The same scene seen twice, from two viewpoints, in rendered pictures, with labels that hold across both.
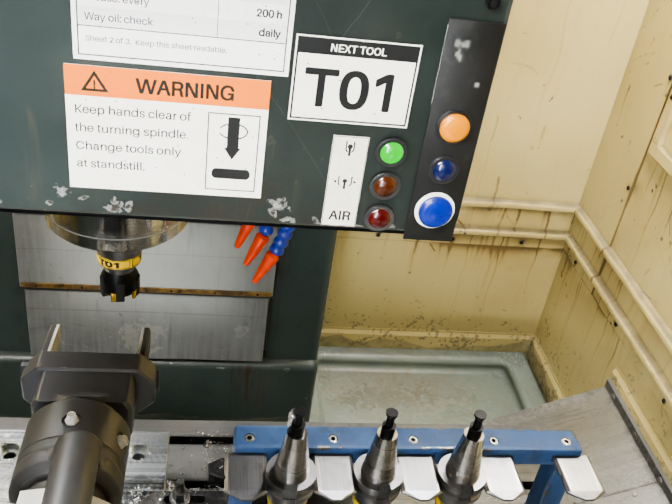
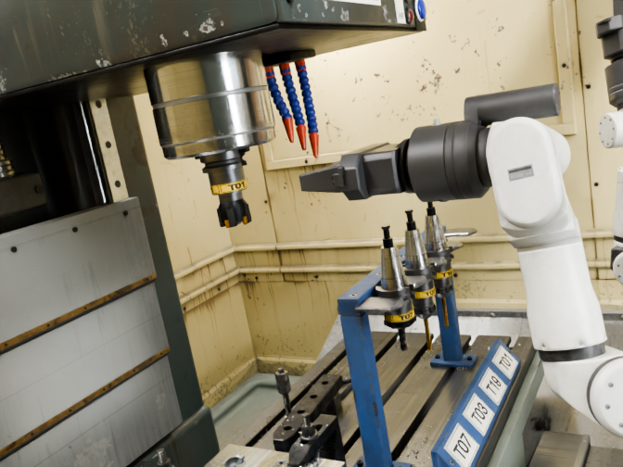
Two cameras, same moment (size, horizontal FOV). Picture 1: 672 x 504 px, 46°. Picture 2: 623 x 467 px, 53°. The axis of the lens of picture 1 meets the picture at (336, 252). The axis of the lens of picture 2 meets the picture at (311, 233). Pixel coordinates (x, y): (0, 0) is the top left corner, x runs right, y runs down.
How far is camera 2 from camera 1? 0.94 m
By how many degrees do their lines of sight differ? 48
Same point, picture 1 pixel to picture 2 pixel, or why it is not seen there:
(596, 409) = not seen: hidden behind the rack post
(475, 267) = (205, 323)
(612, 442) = (375, 325)
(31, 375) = (360, 160)
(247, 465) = (374, 301)
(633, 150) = (253, 181)
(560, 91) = (190, 173)
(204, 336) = (138, 424)
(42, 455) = (464, 124)
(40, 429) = (434, 132)
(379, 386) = not seen: hidden behind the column
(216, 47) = not seen: outside the picture
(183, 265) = (104, 357)
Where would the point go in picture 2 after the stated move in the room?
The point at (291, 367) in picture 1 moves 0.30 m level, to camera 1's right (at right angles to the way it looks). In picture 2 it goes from (197, 418) to (283, 365)
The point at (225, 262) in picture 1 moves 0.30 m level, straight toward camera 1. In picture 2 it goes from (131, 335) to (247, 344)
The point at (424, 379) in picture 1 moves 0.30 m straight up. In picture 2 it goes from (227, 425) to (209, 339)
